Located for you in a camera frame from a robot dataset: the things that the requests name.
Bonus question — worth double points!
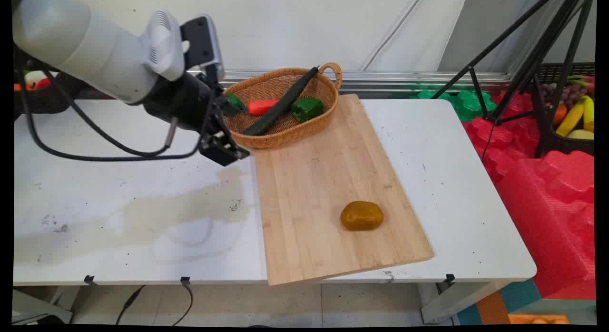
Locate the black tripod stand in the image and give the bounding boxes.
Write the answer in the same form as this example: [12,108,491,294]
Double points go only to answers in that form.
[431,0,596,159]

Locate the blue and orange floor mat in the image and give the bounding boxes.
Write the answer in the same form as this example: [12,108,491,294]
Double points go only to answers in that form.
[456,279,543,326]

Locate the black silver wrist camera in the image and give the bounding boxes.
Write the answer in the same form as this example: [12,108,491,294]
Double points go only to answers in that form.
[180,15,225,81]

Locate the orange tray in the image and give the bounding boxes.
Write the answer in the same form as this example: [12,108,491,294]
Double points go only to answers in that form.
[508,313,570,326]

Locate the dark basket of toy fruit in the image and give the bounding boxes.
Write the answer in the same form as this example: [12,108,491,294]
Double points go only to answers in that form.
[532,62,596,156]

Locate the green foam packing sheet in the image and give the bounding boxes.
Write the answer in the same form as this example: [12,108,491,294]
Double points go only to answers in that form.
[410,86,498,123]

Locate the black cable with plug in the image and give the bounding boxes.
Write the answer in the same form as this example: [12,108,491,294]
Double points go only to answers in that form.
[115,284,146,326]

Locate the red foam packing sheets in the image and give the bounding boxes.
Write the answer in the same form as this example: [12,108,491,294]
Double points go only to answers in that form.
[462,91,596,300]

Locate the dark green cucumber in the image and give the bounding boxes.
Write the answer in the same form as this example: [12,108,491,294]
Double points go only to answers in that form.
[242,66,320,137]

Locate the green bell pepper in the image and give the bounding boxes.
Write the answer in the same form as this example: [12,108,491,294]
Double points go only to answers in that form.
[292,97,324,124]

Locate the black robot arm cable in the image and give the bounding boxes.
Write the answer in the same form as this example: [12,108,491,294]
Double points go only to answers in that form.
[13,46,217,162]

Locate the black hanging cable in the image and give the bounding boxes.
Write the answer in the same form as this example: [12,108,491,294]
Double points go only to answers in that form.
[171,281,194,327]

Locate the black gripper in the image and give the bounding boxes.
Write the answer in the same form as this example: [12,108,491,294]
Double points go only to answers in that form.
[142,71,251,167]

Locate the bamboo cutting board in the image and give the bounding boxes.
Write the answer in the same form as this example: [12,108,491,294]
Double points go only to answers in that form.
[251,94,435,287]

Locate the white table leg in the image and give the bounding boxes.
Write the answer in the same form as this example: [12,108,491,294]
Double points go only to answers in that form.
[418,281,510,324]

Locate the red orange carrot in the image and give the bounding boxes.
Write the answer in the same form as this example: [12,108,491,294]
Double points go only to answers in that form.
[247,99,280,117]

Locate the woven wicker basket with handle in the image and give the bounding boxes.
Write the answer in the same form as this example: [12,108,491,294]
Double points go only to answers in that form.
[222,62,343,150]

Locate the brown potato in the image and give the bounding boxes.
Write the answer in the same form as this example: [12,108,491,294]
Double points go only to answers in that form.
[340,201,384,232]

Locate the yellow toy bananas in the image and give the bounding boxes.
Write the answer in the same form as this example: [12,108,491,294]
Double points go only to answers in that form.
[555,95,595,137]

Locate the purple toy grapes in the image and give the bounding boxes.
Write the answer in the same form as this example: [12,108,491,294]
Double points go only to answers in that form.
[541,83,589,110]

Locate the dark basket with red vegetables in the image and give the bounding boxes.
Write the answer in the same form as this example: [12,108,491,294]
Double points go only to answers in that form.
[13,69,87,116]

